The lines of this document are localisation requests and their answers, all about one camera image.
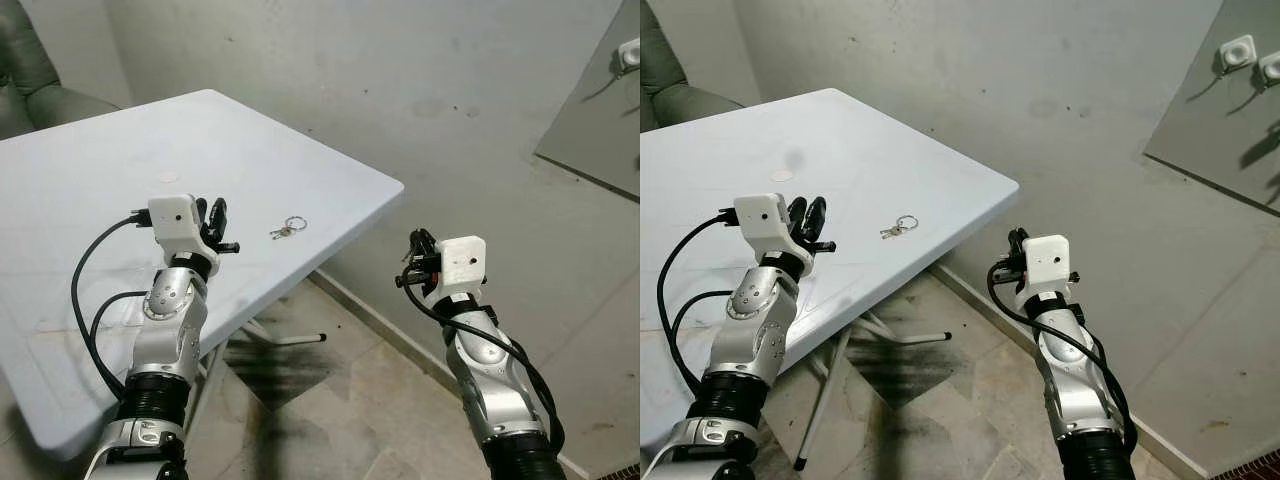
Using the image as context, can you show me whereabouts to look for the white metal table legs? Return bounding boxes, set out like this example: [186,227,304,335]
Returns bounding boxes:
[182,272,328,441]
[795,308,952,472]

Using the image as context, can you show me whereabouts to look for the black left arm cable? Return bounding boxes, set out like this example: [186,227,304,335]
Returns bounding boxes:
[656,207,738,397]
[70,209,153,401]

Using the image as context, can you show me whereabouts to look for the white plastic table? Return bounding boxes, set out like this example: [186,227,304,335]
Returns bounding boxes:
[640,88,1021,457]
[0,88,406,461]

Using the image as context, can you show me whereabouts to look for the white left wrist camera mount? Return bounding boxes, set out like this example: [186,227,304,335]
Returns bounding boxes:
[148,195,221,276]
[733,193,807,273]

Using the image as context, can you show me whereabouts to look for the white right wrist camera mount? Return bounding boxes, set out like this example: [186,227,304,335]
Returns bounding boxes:
[1019,235,1074,299]
[432,236,488,297]

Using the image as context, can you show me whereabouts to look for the grey wall board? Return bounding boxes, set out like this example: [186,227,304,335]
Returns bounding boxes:
[533,0,641,199]
[1143,0,1280,217]

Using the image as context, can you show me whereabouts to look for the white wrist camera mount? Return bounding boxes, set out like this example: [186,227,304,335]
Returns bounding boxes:
[1019,235,1074,299]
[148,195,221,276]
[432,236,488,297]
[733,193,807,273]

